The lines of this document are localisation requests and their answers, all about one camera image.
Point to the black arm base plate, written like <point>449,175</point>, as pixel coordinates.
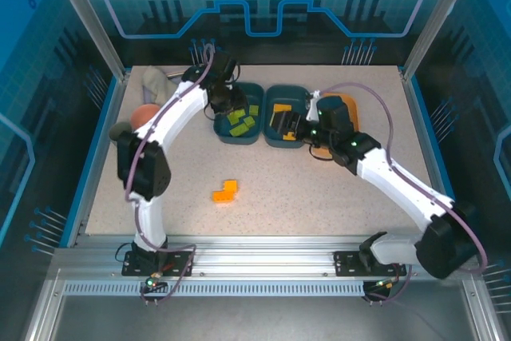
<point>345,264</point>
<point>180,266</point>

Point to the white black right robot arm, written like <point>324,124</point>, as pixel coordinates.
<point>399,181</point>

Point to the long yellow lego brick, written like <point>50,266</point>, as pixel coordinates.
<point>223,196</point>
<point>282,108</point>

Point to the beige cloth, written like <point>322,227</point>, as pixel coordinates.
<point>157,83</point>

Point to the aluminium frame post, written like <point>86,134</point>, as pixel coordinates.
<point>95,27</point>
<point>438,17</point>

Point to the aluminium mounting rail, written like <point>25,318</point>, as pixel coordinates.
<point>263,257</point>

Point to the small connector board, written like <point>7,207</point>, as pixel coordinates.
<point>384,284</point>
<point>152,283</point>

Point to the yellow plastic container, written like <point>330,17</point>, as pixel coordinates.
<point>353,113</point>

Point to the teal plastic container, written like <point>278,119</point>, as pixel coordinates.
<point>287,93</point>
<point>223,137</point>

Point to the grey cup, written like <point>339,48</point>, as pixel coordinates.
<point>120,131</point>

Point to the small green lego brick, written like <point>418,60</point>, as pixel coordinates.
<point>248,120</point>
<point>254,109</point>

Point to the lilac plate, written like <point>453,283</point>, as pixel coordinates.
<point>146,96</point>

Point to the pink bowl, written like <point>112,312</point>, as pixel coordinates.
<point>143,115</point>

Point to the small yellow lego brick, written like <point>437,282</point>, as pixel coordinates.
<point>230,185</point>
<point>290,136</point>

